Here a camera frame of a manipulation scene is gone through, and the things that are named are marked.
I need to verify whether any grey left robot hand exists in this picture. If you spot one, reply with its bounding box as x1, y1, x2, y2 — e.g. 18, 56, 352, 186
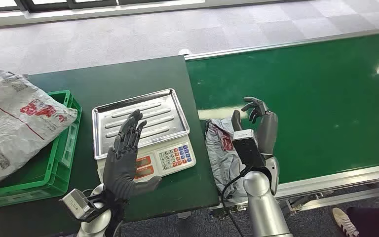
103, 109, 162, 201

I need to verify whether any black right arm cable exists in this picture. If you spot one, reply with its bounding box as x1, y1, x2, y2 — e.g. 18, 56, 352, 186
221, 166, 253, 237

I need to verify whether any green plastic crate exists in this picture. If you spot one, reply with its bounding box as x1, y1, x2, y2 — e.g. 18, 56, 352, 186
0, 90, 82, 211

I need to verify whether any person's leg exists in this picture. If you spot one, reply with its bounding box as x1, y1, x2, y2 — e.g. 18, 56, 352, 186
346, 206, 379, 237

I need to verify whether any green conveyor belt machine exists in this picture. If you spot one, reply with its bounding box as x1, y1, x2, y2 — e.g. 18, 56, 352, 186
184, 28, 379, 217

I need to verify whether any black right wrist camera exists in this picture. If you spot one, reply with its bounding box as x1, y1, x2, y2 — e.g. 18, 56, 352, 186
232, 129, 267, 169

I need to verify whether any person's shoe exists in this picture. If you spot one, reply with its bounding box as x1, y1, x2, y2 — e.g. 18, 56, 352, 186
332, 207, 360, 237

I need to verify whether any grey plastic mailer package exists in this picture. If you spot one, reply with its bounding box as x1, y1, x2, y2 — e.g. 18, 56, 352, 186
204, 118, 250, 204

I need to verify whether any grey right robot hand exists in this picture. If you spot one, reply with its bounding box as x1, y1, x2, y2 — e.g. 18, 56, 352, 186
231, 96, 279, 157

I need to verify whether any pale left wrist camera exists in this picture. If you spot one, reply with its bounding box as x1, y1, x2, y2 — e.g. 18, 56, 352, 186
59, 189, 96, 221

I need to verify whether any electronic scale with steel tray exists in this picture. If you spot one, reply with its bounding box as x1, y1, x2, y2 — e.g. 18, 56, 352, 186
91, 88, 197, 183

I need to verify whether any large white mailer package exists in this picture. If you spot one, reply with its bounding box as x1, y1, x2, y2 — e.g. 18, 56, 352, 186
0, 64, 78, 192

